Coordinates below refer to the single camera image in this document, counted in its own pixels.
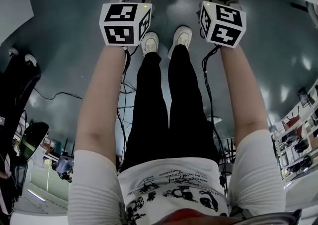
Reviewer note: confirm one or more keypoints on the white storage shelf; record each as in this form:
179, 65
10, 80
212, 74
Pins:
296, 139

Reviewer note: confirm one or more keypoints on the person's black trousers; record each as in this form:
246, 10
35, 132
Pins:
179, 109

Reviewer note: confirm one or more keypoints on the person's white printed shirt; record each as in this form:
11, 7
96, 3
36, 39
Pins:
174, 184

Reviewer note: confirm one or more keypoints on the person's right forearm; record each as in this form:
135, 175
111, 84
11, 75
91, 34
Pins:
242, 90

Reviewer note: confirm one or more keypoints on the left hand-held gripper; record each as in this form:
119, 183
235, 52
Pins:
125, 24

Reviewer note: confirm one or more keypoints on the person's left forearm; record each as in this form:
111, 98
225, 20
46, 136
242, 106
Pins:
104, 95

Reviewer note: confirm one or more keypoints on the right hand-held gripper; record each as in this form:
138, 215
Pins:
224, 25

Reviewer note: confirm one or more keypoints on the person's white shoe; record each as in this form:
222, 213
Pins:
216, 119
182, 37
150, 42

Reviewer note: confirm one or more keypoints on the person's left white shoe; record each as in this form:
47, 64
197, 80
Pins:
150, 42

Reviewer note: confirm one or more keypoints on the person's right white shoe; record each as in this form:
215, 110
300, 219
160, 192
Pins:
182, 37

